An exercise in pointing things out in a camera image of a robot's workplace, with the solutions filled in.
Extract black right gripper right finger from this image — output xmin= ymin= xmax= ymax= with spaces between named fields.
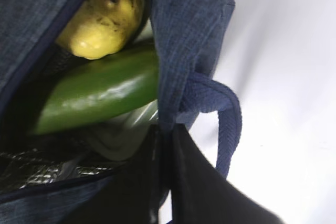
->
xmin=172 ymin=124 xmax=282 ymax=224

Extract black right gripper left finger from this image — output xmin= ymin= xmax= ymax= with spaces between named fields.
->
xmin=63 ymin=124 xmax=167 ymax=223

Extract glass container green lid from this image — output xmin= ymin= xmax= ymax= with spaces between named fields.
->
xmin=61 ymin=100 xmax=160 ymax=180

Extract dark blue lunch bag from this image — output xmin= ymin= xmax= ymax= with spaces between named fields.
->
xmin=1 ymin=0 xmax=242 ymax=223

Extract green cucumber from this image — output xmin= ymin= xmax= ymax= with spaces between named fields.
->
xmin=28 ymin=44 xmax=159 ymax=135

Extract yellow pear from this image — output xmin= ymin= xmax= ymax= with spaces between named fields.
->
xmin=56 ymin=0 xmax=145 ymax=60

